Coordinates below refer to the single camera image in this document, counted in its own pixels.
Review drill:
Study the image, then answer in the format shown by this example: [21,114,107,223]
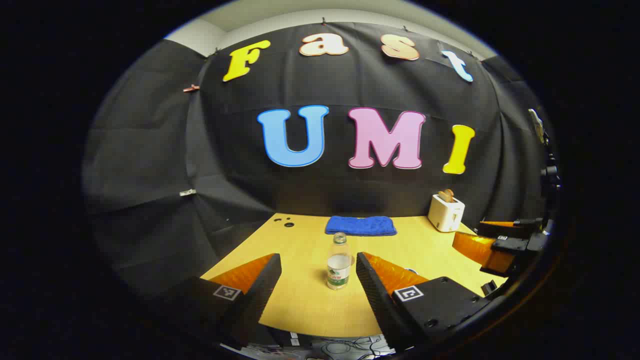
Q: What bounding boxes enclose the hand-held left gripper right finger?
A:
[355,251,493,352]

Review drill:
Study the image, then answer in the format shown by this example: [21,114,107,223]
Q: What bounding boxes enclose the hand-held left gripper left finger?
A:
[175,253,282,351]

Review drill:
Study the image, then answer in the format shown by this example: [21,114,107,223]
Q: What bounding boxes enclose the clear plastic water bottle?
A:
[327,232,350,291]

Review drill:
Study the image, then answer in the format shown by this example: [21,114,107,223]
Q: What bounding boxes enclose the white toaster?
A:
[428,194,466,233]

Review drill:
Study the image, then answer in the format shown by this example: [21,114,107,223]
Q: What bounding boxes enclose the blue towel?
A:
[325,215,398,237]

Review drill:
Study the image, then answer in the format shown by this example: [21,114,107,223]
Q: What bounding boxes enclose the black backdrop cloth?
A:
[82,22,557,301]

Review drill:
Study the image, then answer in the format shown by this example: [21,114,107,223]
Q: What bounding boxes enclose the black camera stand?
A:
[528,107,562,221]

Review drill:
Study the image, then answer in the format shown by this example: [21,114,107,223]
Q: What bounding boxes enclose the tangle of black cables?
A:
[305,336,388,359]

